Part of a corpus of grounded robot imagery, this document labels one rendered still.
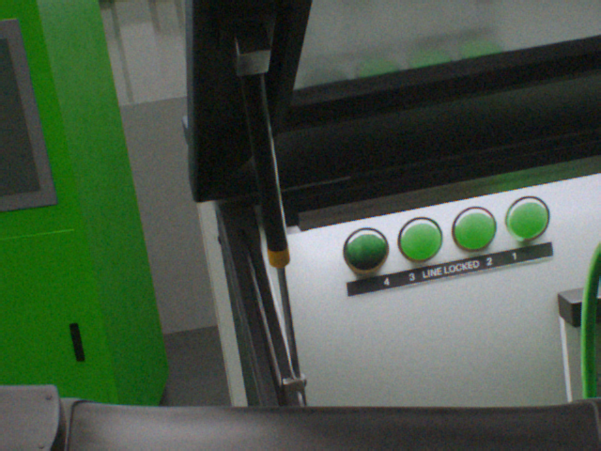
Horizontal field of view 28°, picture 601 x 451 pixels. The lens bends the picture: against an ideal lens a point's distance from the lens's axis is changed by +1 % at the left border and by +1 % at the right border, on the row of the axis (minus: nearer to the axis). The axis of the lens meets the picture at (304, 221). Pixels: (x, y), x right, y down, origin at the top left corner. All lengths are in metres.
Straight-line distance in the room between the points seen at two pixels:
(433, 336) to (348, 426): 0.69
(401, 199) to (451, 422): 0.61
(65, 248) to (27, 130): 0.36
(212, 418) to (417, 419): 0.11
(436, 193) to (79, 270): 2.42
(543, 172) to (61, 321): 2.53
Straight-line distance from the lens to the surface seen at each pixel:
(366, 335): 1.29
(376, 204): 1.22
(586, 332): 1.26
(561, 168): 1.27
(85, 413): 0.63
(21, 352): 3.70
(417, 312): 1.30
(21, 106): 3.47
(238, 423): 0.63
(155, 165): 4.95
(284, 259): 1.01
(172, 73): 4.93
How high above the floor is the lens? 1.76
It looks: 16 degrees down
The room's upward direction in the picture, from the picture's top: 9 degrees counter-clockwise
